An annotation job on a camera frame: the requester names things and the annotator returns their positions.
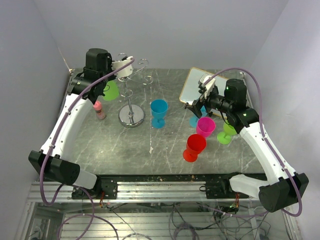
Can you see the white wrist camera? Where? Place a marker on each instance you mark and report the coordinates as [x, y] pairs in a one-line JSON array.
[[206, 84], [123, 68]]

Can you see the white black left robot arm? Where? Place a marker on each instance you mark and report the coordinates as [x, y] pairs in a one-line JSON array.
[[52, 161]]

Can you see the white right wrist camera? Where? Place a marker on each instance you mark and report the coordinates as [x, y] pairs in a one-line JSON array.
[[206, 84]]

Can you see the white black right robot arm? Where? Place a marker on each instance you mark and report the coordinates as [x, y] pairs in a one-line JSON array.
[[283, 186]]

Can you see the blue plastic wine glass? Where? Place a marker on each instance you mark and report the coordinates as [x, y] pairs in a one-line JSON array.
[[159, 108]]

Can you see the aluminium mounting rail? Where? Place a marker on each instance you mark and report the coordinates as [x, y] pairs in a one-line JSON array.
[[138, 192]]

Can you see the chrome wine glass rack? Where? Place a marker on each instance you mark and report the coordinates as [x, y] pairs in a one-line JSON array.
[[132, 115]]

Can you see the yellow framed whiteboard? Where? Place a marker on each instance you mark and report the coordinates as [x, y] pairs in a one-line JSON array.
[[192, 85]]

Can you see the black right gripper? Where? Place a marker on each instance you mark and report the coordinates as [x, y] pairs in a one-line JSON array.
[[197, 104]]

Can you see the green plastic wine glass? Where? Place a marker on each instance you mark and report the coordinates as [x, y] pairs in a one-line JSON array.
[[111, 91]]

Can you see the red plastic wine glass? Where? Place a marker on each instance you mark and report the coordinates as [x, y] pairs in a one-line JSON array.
[[194, 146]]

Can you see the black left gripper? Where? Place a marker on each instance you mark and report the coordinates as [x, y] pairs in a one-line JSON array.
[[113, 77]]

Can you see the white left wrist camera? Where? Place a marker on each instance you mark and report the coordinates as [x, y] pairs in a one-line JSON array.
[[123, 68]]

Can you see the pink capped spice bottle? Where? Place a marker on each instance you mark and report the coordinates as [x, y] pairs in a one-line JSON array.
[[98, 108]]

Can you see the pink plastic wine glass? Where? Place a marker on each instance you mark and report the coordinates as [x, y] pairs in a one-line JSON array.
[[205, 126]]

